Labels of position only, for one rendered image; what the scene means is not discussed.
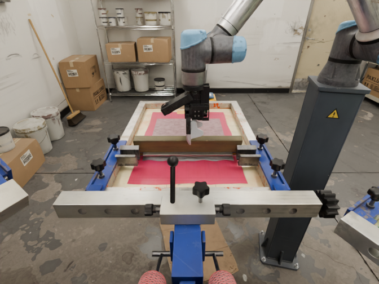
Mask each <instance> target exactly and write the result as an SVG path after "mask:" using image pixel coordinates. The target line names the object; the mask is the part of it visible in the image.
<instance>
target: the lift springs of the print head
mask: <svg viewBox="0 0 379 284"><path fill-rule="evenodd" d="M212 256H213V260H214V264H215V268H216V272H215V273H213V274H212V275H211V276H210V278H209V282H208V284H237V283H236V281H235V279H234V277H233V275H232V274H231V273H229V272H227V271H225V270H220V269H219V265H218V262H217V258H216V255H215V253H213V254H212ZM162 257H163V253H161V254H160V257H159V259H158V262H157V266H156V269H155V270H150V271H147V272H146V273H144V274H143V275H142V276H141V278H140V280H139V282H138V284H166V279H165V277H164V276H163V275H162V274H161V273H160V272H159V268H160V265H161V261H162Z"/></svg>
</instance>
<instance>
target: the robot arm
mask: <svg viewBox="0 0 379 284"><path fill-rule="evenodd" d="M262 1H263V0H234V1H233V2H232V4H231V5H230V7H229V8H228V9H227V11H226V12H225V13H224V15H223V16H222V17H221V19H220V20H219V21H218V23H217V24H216V26H215V27H214V28H213V30H212V31H211V32H208V33H206V31H205V30H203V29H187V30H184V31H182V32H181V35H180V53H181V68H182V70H181V73H182V87H183V89H184V90H186V92H184V93H182V94H180V95H179V96H177V97H175V98H173V99H172V100H170V101H168V102H166V103H164V104H162V106H161V112H162V113H163V115H164V116H166V115H168V114H170V113H171V112H173V111H175V110H177V109H178V108H180V107H182V106H184V117H185V119H186V137H187V142H188V144H189V145H191V139H193V138H196V137H200V136H203V134H204V132H203V130H201V129H199V127H201V126H202V122H200V121H209V92H210V86H209V83H205V70H206V64H223V63H232V64H233V63H239V62H242V61H243V60H244V59H245V56H246V51H247V44H246V39H245V38H244V37H243V36H236V35H237V33H238V32H239V31H240V29H241V28H242V27H243V26H244V24H245V23H246V22H247V21H248V19H249V18H250V17H251V16H252V14H253V13H254V11H255V10H256V9H257V8H258V6H259V5H260V4H261V3H262ZM347 3H348V5H349V8H350V10H351V12H352V15H353V17H354V19H355V20H350V21H344V22H342V23H340V25H339V26H338V29H337V31H336V33H335V35H336V36H335V38H334V41H333V45H332V48H331V51H330V54H329V58H328V61H327V63H326V64H325V65H324V67H323V69H322V70H321V72H320V73H319V75H318V78H317V81H318V82H320V83H322V84H325V85H329V86H335V87H356V86H358V84H359V82H360V65H361V63H362V60H364V61H368V62H372V63H376V64H378V65H379V0H347ZM207 115H208V117H207ZM191 119H192V121H191Z"/></svg>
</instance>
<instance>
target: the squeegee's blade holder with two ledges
mask: <svg viewBox="0 0 379 284"><path fill-rule="evenodd" d="M232 155H233V154H232V152H143V156H144V157H170V156H232Z"/></svg>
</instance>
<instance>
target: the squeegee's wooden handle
mask: <svg viewBox="0 0 379 284"><path fill-rule="evenodd" d="M242 143H243V139H242V136H200V137H196V138H193V139H191V145H189V144H188V142H187V137H186V136H134V138H133V144H134V145H139V152H140V154H143V152H232V154H236V152H237V145H242Z"/></svg>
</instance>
